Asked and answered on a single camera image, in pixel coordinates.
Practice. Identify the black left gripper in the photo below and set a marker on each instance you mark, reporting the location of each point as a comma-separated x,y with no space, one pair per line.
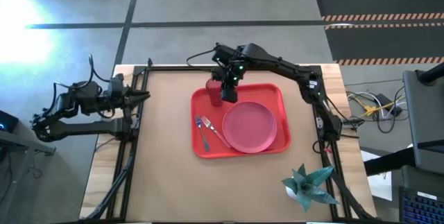
117,90

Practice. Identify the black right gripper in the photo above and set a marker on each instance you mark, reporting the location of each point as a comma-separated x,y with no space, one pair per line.
230,64

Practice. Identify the red translucent plastic cup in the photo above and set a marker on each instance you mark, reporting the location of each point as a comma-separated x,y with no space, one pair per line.
215,94

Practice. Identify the pink round plate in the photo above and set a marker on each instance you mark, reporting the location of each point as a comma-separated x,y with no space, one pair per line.
249,127

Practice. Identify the all-metal iridescent fork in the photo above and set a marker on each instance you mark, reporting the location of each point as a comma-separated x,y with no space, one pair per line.
202,135

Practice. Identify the red plastic tray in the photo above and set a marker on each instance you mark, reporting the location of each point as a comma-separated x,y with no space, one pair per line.
204,147

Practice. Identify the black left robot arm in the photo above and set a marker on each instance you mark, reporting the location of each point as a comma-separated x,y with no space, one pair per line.
86,127

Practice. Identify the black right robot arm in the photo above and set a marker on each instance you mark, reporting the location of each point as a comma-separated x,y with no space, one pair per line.
284,68

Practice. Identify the white plant pot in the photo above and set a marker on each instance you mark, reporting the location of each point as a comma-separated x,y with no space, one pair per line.
289,193

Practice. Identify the black device with blue light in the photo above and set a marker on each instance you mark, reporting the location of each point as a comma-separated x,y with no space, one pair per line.
7,121

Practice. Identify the green artificial plant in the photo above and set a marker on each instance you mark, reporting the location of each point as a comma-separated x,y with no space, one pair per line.
307,186

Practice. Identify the black power adapter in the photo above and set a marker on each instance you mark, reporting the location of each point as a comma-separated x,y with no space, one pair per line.
384,100

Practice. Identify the black hazard-striped floor mat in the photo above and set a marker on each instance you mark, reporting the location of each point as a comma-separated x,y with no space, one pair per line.
378,0
385,42

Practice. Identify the black metal beam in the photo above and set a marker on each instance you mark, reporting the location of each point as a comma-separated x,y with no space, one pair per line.
388,163

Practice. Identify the white paper sheet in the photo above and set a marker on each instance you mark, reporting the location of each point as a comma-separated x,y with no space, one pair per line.
379,186

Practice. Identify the grey cart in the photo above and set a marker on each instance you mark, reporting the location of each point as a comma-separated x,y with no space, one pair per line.
425,123

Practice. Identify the black pole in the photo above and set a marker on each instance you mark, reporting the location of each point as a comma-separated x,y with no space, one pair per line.
431,73

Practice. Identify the backlit keyboard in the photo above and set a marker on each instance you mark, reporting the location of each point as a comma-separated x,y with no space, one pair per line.
421,206

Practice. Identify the black aluminium table frame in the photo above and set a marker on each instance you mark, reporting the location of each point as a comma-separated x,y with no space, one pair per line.
166,67

